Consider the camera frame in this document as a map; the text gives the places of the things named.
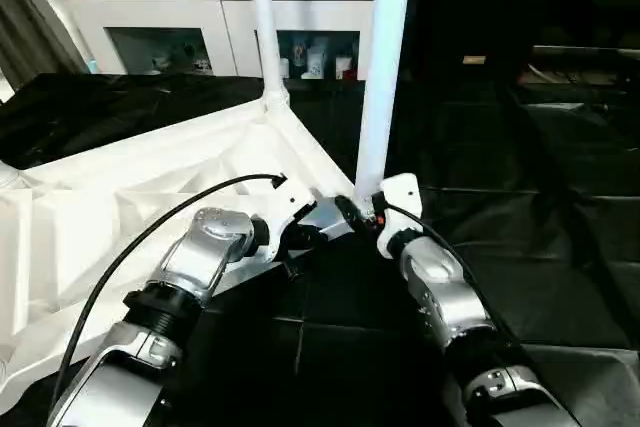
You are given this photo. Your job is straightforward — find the white plastic table top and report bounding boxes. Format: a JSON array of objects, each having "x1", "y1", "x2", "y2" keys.
[{"x1": 0, "y1": 97, "x2": 358, "y2": 413}]

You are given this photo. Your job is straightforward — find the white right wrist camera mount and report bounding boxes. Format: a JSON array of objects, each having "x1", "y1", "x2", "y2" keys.
[{"x1": 374, "y1": 173, "x2": 424, "y2": 260}]

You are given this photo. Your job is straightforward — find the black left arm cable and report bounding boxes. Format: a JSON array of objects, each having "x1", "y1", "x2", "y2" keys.
[{"x1": 48, "y1": 173, "x2": 291, "y2": 420}]

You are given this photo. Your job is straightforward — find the black plastic mat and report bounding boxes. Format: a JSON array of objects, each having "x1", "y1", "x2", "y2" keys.
[{"x1": 0, "y1": 69, "x2": 640, "y2": 427}]

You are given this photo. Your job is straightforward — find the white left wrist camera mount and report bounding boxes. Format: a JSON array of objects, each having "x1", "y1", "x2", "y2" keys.
[{"x1": 252, "y1": 181, "x2": 321, "y2": 264}]

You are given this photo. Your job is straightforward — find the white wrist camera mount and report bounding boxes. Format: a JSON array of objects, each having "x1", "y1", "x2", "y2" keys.
[
  {"x1": 374, "y1": 173, "x2": 424, "y2": 260},
  {"x1": 252, "y1": 181, "x2": 321, "y2": 264}
]

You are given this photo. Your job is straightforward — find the grey curtain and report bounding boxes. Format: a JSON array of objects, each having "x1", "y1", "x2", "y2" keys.
[{"x1": 0, "y1": 0, "x2": 93, "y2": 90}]

